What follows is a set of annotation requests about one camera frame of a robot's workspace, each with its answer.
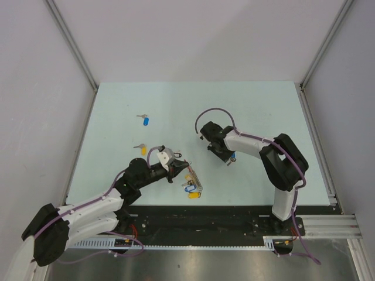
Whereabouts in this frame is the red-handled metal key holder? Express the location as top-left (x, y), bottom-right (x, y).
top-left (187, 161), bottom-right (203, 192)

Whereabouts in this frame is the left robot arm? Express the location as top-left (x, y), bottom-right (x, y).
top-left (21, 158), bottom-right (189, 267)

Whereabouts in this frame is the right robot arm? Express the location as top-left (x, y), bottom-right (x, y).
top-left (199, 121), bottom-right (309, 235)

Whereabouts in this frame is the blue tag on holder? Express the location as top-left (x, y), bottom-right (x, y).
top-left (184, 184), bottom-right (196, 193)

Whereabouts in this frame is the key with yellow tag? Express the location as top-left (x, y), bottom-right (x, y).
top-left (134, 143), bottom-right (147, 156)

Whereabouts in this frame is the white slotted cable duct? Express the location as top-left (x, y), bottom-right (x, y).
top-left (71, 237), bottom-right (278, 252)

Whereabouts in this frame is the left aluminium corner post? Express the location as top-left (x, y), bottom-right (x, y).
top-left (43, 0), bottom-right (98, 93)

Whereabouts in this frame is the aluminium corner post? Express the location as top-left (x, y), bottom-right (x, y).
top-left (299, 0), bottom-right (356, 91)
top-left (43, 0), bottom-right (98, 93)

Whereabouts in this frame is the right aluminium corner post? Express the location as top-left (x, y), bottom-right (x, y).
top-left (299, 0), bottom-right (356, 91)

